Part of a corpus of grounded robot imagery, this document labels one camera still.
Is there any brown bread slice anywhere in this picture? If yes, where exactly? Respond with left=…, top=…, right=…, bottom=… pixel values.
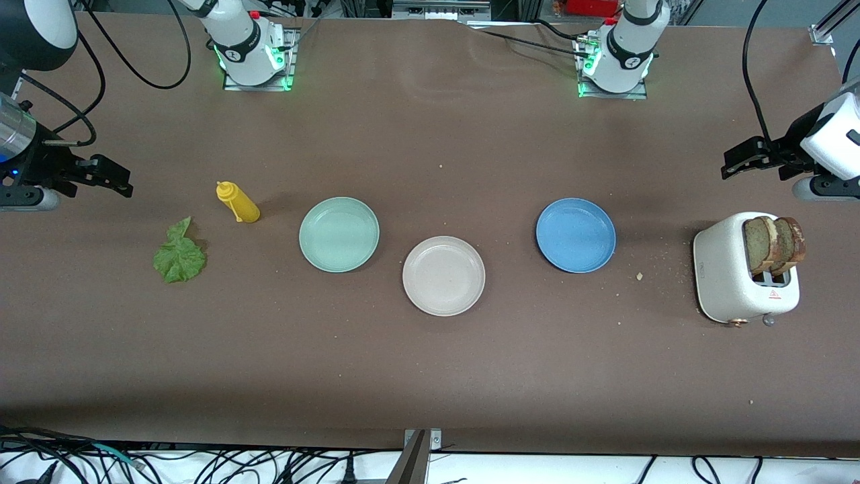
left=773, top=216, right=806, bottom=276
left=744, top=215, right=780, bottom=275

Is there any blue plate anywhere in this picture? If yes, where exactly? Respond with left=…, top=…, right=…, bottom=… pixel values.
left=535, top=198, right=617, bottom=274

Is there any yellow mustard squeeze bottle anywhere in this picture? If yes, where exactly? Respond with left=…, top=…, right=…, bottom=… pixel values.
left=216, top=181, right=261, bottom=223

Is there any black base cable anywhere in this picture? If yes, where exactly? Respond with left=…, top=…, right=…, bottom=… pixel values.
left=470, top=19, right=595, bottom=58

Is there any white toaster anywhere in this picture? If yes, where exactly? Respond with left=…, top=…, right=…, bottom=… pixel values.
left=693, top=212, right=801, bottom=328

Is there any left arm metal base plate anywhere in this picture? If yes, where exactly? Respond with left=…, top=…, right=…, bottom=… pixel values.
left=576, top=37, right=649, bottom=100

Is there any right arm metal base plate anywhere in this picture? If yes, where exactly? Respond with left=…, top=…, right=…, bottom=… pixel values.
left=223, top=28, right=297, bottom=92

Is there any aluminium frame profile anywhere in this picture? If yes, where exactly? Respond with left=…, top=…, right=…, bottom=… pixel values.
left=810, top=0, right=860, bottom=46

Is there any red box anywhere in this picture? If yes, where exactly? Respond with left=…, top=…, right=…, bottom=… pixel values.
left=554, top=0, right=622, bottom=17

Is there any grey metal post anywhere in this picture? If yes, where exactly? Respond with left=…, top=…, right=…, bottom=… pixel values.
left=385, top=430, right=431, bottom=484

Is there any beige plate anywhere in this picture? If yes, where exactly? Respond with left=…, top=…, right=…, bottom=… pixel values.
left=402, top=235, right=486, bottom=317

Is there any grey metal frame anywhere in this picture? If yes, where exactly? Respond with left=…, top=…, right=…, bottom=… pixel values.
left=392, top=0, right=491, bottom=21

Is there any small metal table bracket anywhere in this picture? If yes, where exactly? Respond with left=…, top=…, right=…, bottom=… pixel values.
left=403, top=429, right=443, bottom=452

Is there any teal cable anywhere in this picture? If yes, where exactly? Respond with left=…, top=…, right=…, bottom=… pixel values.
left=91, top=442, right=145, bottom=469

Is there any mint green plate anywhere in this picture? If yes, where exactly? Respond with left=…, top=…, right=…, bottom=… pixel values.
left=299, top=196, right=380, bottom=274

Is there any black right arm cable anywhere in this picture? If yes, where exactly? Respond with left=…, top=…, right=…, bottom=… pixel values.
left=20, top=0, right=192, bottom=145

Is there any green lettuce leaf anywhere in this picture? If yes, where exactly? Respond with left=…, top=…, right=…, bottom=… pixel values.
left=153, top=216, right=207, bottom=284

